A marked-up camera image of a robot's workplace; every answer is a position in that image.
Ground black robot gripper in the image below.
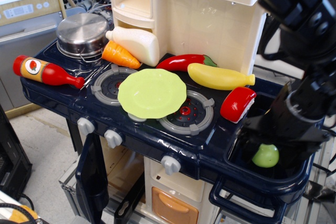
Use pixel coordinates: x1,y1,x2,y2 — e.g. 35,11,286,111
237,62,335,168

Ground green toy pear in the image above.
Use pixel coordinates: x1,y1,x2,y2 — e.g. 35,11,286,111
252,144,279,168

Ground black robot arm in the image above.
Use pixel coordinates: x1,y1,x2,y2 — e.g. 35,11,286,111
243,0,335,167

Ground light green plastic plate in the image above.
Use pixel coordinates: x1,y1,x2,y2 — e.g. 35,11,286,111
118,69,187,119

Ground red white toy sushi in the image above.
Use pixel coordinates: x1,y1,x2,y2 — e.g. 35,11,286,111
220,87,257,123

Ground yellow toy banana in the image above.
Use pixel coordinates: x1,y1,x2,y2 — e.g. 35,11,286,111
187,63,256,90

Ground grey stove knob right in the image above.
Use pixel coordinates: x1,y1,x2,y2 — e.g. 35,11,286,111
161,155,181,175

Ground grey stove knob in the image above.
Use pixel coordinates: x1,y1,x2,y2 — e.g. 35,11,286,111
104,130,123,148
161,155,181,175
77,118,95,136

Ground navy cream toy kitchen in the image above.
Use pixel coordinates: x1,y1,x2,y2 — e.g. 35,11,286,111
21,0,314,223

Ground orange toy drawer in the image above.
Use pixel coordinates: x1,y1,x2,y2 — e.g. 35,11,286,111
152,187,199,224

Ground red toy chili pepper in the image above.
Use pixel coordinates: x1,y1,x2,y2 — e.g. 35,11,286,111
156,54,217,72

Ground grey stove knob middle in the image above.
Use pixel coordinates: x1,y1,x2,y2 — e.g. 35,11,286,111
104,130,123,148

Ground cream toy milk bottle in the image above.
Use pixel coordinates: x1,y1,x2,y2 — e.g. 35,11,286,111
106,26,160,67

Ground navy oven door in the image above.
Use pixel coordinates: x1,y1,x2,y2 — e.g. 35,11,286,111
75,133,109,223

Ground orange toy carrot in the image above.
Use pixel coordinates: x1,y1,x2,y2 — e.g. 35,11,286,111
102,40,141,69

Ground grey stove knob left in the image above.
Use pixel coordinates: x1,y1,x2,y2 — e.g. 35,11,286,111
77,118,95,136

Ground stainless steel pot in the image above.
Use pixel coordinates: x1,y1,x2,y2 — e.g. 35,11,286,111
56,13,109,59

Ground red toy ketchup bottle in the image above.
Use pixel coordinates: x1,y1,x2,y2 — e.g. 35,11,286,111
13,55,85,89

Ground grey dishwasher appliance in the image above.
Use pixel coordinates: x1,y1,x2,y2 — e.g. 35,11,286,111
1,0,68,111

